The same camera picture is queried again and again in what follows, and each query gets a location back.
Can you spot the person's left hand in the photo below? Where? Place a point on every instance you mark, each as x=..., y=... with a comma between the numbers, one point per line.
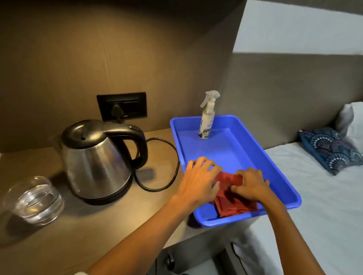
x=197, y=184

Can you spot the person's right hand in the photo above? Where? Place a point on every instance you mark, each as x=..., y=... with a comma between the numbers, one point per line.
x=253, y=187

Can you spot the person's left little finger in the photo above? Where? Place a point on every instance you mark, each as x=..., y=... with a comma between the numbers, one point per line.
x=189, y=167

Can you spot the person's right fingers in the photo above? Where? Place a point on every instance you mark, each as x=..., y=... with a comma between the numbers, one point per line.
x=241, y=182

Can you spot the person's left middle finger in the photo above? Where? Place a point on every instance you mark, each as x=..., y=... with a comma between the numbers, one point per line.
x=209, y=166

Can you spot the red cloth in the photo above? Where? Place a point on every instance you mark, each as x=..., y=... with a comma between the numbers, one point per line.
x=232, y=204

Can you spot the person's left forearm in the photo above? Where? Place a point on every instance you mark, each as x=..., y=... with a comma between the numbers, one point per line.
x=134, y=245

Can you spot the person's right forearm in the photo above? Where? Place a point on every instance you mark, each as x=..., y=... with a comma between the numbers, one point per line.
x=288, y=245

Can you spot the blue plastic tray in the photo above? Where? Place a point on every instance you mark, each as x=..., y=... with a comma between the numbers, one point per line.
x=252, y=154

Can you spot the white spray bottle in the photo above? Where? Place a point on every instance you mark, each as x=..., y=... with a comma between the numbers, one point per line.
x=207, y=119

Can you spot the bed with white sheet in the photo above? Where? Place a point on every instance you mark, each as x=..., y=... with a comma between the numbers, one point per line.
x=322, y=214

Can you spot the black kettle base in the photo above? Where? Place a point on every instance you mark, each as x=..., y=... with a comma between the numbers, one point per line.
x=106, y=198

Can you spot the black power plug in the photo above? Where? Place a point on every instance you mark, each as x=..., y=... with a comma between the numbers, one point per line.
x=116, y=112

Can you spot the grey cabinet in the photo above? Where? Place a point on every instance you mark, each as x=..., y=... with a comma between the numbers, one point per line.
x=194, y=262

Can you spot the stainless steel electric kettle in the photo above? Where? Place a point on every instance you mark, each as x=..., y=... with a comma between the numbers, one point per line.
x=96, y=159

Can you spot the blue patterned cushion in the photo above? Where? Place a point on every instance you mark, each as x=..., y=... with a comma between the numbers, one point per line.
x=331, y=150

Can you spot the white pillow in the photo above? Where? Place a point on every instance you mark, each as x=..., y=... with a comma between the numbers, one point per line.
x=360, y=125

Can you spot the glass of water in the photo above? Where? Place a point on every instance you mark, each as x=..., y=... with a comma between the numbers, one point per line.
x=34, y=201

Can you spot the black wall socket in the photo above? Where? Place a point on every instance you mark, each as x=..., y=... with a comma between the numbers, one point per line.
x=134, y=105

